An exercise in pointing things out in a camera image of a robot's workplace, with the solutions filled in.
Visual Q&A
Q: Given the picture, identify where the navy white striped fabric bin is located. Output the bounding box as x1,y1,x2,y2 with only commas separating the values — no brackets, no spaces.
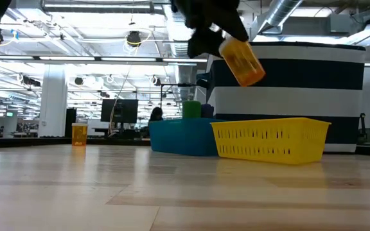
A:
196,41,367,153

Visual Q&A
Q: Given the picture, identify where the black computer monitor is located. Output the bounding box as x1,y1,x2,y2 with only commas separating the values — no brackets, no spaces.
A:
100,98,139,124

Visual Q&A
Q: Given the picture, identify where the white building pillar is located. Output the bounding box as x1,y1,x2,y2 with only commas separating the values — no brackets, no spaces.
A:
38,64,68,138

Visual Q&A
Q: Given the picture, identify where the silver corrugated air duct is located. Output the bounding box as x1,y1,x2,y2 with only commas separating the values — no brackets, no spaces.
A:
164,0,202,117

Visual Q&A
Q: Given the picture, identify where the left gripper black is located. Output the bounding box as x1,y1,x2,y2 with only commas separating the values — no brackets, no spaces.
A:
170,0,251,60

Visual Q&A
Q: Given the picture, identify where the teal plastic tray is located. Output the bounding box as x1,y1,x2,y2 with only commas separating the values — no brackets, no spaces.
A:
148,117,224,157

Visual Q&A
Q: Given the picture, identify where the orange pill bottle white cap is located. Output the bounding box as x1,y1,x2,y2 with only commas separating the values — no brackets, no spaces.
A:
218,36,267,88
71,123,89,148

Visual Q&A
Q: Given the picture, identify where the green rectangular block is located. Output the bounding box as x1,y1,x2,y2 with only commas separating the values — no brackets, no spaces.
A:
182,100,202,119

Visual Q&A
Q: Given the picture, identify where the black cabinet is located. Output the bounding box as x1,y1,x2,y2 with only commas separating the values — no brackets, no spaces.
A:
65,108,78,138

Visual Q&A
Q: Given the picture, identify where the yellow plastic basket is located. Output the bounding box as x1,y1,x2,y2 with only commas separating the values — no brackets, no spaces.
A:
210,117,332,166

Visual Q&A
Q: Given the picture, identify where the person behind monitor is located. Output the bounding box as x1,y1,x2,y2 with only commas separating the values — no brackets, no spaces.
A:
148,107,164,123

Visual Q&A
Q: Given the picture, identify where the silver smooth air duct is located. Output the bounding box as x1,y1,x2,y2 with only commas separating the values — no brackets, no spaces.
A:
257,0,304,35

